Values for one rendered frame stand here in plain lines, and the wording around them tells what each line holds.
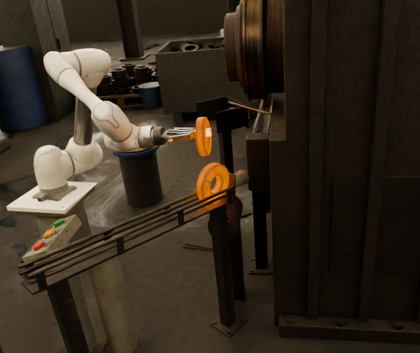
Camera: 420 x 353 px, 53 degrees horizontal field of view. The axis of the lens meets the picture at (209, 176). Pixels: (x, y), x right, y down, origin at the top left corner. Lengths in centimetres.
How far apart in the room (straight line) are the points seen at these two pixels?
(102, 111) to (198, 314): 103
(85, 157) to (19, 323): 92
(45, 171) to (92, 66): 64
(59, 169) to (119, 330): 101
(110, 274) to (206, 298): 62
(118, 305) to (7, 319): 75
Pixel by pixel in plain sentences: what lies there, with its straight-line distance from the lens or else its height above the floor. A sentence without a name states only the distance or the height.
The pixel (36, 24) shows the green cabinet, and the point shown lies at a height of 109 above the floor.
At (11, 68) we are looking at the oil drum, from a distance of 509.
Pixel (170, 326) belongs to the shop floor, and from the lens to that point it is 202.
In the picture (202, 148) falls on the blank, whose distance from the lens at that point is 164.
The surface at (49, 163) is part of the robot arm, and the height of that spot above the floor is 57.
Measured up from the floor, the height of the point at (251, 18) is 125.
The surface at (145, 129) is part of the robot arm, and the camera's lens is 173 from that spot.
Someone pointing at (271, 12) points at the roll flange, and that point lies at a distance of 173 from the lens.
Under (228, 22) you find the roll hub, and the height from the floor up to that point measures 123.
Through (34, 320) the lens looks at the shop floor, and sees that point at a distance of 228.
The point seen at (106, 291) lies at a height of 35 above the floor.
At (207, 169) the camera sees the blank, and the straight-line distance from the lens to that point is 152.
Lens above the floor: 141
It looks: 26 degrees down
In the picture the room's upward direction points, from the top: 6 degrees counter-clockwise
